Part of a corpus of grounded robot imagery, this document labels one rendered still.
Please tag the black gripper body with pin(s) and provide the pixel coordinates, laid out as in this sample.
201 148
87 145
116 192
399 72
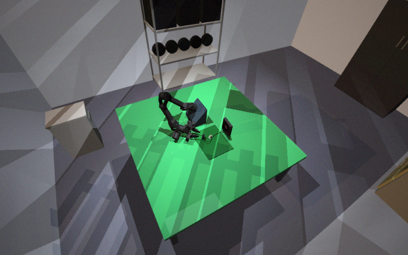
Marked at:
188 132

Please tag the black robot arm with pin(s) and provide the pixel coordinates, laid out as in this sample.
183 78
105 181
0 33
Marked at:
173 123

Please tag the black cooling fan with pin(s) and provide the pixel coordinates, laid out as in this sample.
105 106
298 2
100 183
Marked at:
227 126

